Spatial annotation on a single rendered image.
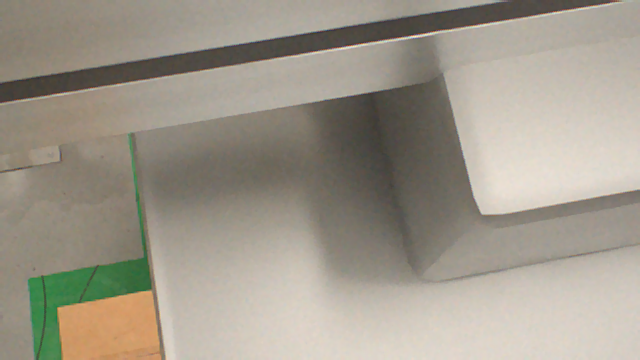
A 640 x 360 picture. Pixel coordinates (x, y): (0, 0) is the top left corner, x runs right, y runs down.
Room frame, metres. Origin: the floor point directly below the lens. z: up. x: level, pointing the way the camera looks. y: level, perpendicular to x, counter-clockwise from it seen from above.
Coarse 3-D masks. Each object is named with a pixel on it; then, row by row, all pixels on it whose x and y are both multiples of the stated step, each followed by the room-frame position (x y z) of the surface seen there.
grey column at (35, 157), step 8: (16, 152) 0.83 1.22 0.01; (24, 152) 0.83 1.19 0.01; (32, 152) 0.84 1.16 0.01; (40, 152) 0.84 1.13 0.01; (56, 152) 0.85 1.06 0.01; (0, 160) 0.79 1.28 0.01; (8, 160) 0.79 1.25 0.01; (16, 160) 0.80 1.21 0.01; (24, 160) 0.80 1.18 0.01; (32, 160) 0.80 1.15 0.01; (40, 160) 0.81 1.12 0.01; (48, 160) 0.81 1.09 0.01; (56, 160) 0.81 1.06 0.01; (0, 168) 0.76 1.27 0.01; (8, 168) 0.76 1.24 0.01; (16, 168) 0.76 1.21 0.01; (24, 168) 0.77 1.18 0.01
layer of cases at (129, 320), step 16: (80, 304) 0.21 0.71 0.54; (96, 304) 0.22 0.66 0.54; (112, 304) 0.22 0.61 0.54; (128, 304) 0.23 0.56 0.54; (144, 304) 0.23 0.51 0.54; (64, 320) 0.16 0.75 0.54; (80, 320) 0.16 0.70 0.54; (96, 320) 0.17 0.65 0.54; (112, 320) 0.17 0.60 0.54; (128, 320) 0.18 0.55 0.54; (144, 320) 0.19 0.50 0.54; (64, 336) 0.11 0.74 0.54; (80, 336) 0.12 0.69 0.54; (96, 336) 0.12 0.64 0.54; (112, 336) 0.13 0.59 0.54; (128, 336) 0.13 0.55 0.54; (144, 336) 0.14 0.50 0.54; (64, 352) 0.06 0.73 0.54; (80, 352) 0.07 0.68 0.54; (96, 352) 0.07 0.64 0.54; (112, 352) 0.08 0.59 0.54; (128, 352) 0.08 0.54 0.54; (144, 352) 0.09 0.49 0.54; (160, 352) 0.09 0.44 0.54
